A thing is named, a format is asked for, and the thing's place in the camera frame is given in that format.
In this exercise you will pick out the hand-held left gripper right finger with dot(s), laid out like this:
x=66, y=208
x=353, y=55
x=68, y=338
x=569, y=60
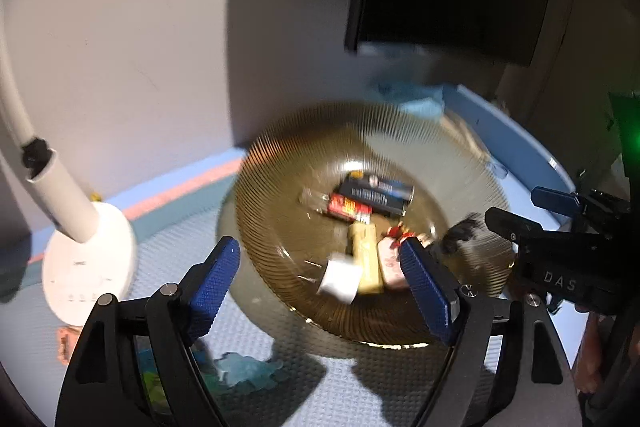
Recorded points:
x=430, y=292

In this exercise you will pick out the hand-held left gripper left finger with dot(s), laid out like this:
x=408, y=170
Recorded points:
x=215, y=287

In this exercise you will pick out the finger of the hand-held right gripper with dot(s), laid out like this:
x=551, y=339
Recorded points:
x=555, y=202
x=505, y=221

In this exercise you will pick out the red robed black-haired figurine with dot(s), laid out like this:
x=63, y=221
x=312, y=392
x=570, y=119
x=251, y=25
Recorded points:
x=462, y=234

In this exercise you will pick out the pink and red packet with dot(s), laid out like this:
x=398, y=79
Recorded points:
x=390, y=264

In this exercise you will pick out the cream rectangular block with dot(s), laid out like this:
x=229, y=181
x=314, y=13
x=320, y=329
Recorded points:
x=365, y=257

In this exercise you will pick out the white charger plug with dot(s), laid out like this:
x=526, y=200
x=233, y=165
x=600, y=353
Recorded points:
x=340, y=279

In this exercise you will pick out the small black box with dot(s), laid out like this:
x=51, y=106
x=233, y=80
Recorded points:
x=365, y=199

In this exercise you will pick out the red small packet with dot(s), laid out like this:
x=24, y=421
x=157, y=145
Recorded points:
x=347, y=209

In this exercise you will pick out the amber ribbed glass bowl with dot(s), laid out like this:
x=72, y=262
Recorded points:
x=300, y=187

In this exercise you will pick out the person's right hand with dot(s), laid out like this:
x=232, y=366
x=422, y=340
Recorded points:
x=591, y=352

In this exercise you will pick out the white desk lamp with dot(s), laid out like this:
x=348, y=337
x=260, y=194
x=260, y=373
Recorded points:
x=90, y=267

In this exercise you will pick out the light blue cloth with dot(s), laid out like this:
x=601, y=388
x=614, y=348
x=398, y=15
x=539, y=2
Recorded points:
x=415, y=99

